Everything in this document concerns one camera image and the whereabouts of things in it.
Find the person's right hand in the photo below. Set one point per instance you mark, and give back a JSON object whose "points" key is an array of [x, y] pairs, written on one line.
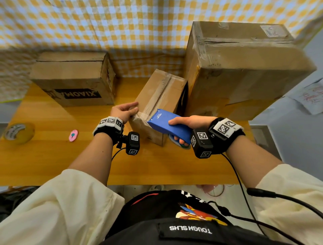
{"points": [[199, 121]]}

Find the person's left hand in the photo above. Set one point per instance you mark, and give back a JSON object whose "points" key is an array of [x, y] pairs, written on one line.
{"points": [[122, 112]]}

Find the blue tape dispenser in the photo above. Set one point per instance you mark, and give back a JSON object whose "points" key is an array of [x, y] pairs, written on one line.
{"points": [[166, 123]]}

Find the small plain cardboard box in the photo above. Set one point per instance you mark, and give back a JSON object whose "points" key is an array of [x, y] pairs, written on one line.
{"points": [[164, 90]]}

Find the cardboard box with black print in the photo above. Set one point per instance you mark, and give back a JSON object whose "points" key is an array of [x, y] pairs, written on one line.
{"points": [[70, 73]]}

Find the cardboard box with white label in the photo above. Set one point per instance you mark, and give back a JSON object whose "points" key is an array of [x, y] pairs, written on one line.
{"points": [[247, 70]]}

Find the person's right forearm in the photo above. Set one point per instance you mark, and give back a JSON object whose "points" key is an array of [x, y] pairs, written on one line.
{"points": [[255, 161]]}

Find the person's left forearm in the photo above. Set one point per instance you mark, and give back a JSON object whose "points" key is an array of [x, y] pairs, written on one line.
{"points": [[93, 159]]}

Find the yellowish tape roll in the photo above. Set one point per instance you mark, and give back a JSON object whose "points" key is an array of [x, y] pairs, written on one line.
{"points": [[22, 133]]}

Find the pink box cutter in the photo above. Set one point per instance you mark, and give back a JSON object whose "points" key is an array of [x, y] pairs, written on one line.
{"points": [[73, 135]]}

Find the yellow white checked cloth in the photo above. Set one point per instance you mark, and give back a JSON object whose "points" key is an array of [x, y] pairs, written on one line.
{"points": [[113, 25]]}

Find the black printed garment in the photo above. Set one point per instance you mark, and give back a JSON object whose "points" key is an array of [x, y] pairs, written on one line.
{"points": [[156, 209]]}

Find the white paper with red writing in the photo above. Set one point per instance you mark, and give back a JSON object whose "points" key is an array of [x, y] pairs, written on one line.
{"points": [[310, 98]]}

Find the cream long-sleeved top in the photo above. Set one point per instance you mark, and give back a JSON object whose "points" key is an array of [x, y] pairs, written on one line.
{"points": [[50, 207]]}

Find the dark grey cloth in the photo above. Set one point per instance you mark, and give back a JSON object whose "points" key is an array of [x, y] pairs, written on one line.
{"points": [[15, 202]]}

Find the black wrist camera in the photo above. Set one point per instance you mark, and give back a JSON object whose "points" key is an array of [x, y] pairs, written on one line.
{"points": [[133, 144], [202, 145]]}

